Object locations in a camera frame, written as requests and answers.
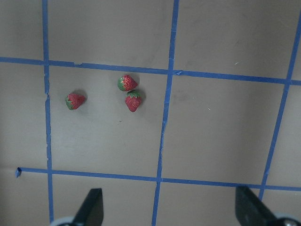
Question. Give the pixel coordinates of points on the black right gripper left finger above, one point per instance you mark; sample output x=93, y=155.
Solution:
x=91, y=212

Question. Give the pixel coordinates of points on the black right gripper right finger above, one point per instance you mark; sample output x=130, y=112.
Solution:
x=250, y=211

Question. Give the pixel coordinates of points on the red strawberry one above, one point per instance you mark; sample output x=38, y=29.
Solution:
x=126, y=83
x=74, y=101
x=133, y=100

